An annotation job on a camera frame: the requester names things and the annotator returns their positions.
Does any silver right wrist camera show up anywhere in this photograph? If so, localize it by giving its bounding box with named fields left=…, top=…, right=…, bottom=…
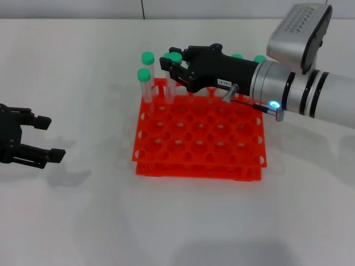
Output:
left=266, top=3, right=333, bottom=75

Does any silver right elbow connector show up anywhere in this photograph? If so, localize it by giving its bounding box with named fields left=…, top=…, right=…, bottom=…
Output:
left=273, top=106, right=286, bottom=122

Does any thin black right gripper cable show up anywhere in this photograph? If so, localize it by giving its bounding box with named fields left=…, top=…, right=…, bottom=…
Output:
left=230, top=98, right=275, bottom=113

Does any orange plastic test tube rack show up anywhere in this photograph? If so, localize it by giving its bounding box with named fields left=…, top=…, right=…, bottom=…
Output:
left=131, top=78, right=268, bottom=181

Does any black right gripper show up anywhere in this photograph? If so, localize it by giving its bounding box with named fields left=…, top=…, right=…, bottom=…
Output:
left=159, top=43, right=260, bottom=96

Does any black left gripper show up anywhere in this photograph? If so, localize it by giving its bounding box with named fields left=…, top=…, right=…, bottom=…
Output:
left=0, top=104, right=67, bottom=170

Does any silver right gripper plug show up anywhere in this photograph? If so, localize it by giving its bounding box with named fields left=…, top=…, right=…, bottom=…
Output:
left=221, top=83, right=240, bottom=103

